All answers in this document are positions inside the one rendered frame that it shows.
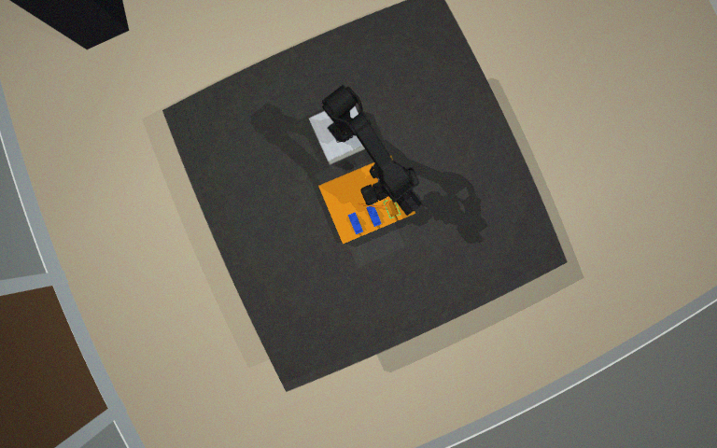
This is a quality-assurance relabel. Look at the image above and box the orange flat deck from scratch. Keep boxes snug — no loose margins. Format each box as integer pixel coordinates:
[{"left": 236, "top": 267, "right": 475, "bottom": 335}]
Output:
[{"left": 319, "top": 162, "right": 415, "bottom": 244}]

